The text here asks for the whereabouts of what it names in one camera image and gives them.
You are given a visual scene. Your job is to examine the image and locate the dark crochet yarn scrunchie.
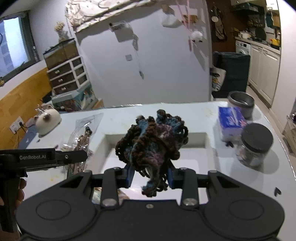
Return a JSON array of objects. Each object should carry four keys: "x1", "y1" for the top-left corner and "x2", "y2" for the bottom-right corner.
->
[{"x1": 115, "y1": 109, "x2": 189, "y2": 197}]

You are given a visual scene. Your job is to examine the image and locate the bag of brown hair ties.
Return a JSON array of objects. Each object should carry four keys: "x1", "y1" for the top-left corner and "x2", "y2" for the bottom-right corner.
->
[{"x1": 60, "y1": 113, "x2": 103, "y2": 177}]

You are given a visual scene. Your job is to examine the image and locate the satin peach scrunchie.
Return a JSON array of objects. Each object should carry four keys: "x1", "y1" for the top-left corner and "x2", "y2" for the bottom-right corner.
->
[{"x1": 117, "y1": 189, "x2": 130, "y2": 205}]

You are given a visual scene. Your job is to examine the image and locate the person left hand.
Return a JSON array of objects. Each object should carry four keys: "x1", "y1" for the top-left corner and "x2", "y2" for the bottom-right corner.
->
[{"x1": 15, "y1": 178, "x2": 27, "y2": 208}]

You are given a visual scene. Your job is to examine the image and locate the white shallow tray box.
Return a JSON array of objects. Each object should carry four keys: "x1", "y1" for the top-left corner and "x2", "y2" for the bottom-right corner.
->
[{"x1": 98, "y1": 132, "x2": 220, "y2": 204}]

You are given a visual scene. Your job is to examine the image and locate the cream cat ceramic figurine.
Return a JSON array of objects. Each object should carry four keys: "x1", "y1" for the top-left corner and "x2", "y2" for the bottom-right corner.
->
[{"x1": 34, "y1": 105, "x2": 62, "y2": 136}]

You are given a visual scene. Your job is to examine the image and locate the blue tissue pack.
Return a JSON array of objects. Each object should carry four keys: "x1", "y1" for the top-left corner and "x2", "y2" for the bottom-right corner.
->
[{"x1": 218, "y1": 106, "x2": 247, "y2": 142}]

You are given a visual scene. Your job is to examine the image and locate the glass jar black lid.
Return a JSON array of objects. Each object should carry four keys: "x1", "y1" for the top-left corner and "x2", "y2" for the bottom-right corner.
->
[{"x1": 236, "y1": 123, "x2": 273, "y2": 167}]

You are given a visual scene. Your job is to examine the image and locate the grey metal round tin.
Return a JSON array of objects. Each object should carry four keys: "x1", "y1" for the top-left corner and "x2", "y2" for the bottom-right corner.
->
[{"x1": 227, "y1": 91, "x2": 255, "y2": 120}]

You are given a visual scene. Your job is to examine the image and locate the white drawer cabinet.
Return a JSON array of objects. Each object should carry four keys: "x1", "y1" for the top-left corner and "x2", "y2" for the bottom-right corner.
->
[{"x1": 47, "y1": 56, "x2": 89, "y2": 95}]

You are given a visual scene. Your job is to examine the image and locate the dark chair with cushion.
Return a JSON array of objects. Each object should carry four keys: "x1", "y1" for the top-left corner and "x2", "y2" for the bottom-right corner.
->
[{"x1": 212, "y1": 51, "x2": 250, "y2": 98}]

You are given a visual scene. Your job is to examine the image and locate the dried flower vase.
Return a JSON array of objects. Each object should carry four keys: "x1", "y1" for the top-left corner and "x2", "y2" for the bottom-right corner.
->
[{"x1": 54, "y1": 22, "x2": 69, "y2": 43}]

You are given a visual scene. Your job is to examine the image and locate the white washing machine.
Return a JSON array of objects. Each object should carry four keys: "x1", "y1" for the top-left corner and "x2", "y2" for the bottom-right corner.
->
[{"x1": 235, "y1": 40, "x2": 251, "y2": 55}]

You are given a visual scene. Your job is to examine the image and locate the white plush sheep toy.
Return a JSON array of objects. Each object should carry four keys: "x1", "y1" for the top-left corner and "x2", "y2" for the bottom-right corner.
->
[{"x1": 190, "y1": 31, "x2": 203, "y2": 42}]

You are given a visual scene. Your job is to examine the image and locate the white hanging bag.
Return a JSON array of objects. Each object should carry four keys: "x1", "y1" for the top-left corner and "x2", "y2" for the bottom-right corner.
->
[{"x1": 161, "y1": 13, "x2": 182, "y2": 28}]

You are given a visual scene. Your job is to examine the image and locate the patterned hanging blanket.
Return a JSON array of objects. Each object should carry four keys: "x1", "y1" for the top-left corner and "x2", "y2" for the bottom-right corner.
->
[{"x1": 65, "y1": 0, "x2": 156, "y2": 33}]

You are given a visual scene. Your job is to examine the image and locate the white wall socket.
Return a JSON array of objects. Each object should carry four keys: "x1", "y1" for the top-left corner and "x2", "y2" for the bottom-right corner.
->
[{"x1": 10, "y1": 116, "x2": 24, "y2": 134}]

